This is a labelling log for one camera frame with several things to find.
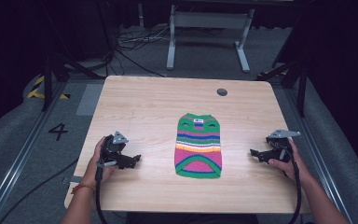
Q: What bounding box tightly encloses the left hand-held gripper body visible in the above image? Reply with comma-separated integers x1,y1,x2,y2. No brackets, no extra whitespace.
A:
100,130,134,171

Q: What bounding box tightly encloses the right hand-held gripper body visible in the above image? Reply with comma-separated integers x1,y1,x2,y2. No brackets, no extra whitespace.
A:
265,129,302,164

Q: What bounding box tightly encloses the striped knitted pet sweater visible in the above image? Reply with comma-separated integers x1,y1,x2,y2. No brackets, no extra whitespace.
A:
173,112,224,180

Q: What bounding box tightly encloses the person's right hand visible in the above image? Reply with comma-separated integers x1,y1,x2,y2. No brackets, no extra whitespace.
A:
268,137,312,183

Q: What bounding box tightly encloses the person's left hand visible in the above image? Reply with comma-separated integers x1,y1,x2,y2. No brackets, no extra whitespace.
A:
81,135,119,188

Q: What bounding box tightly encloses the black metal stand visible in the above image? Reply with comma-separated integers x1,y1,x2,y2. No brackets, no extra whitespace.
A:
255,8,311,119
40,0,106,112

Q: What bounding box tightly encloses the person's dark clothing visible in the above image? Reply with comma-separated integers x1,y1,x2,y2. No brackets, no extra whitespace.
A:
125,212,259,224

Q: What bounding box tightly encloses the yellow black floor tape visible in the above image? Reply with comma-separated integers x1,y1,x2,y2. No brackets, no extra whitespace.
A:
26,75,71,101

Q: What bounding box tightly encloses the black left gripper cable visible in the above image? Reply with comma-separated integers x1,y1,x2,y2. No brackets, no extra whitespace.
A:
94,159,118,224

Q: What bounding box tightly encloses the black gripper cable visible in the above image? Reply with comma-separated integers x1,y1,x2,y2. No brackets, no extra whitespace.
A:
278,145,303,224
94,159,118,224

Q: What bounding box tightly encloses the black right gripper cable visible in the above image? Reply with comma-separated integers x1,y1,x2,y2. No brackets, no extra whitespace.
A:
278,145,303,224

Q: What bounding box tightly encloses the red string bracelet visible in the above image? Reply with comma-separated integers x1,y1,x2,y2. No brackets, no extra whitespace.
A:
71,183,97,195

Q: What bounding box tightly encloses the thin black floor cable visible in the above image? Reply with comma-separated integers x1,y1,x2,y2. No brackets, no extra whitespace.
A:
0,157,80,224

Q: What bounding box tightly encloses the tangle of floor cables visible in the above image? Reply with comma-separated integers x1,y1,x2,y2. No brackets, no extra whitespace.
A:
105,24,225,78

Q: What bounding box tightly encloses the grey metal table frame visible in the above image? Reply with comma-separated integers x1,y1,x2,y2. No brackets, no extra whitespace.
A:
165,4,255,74

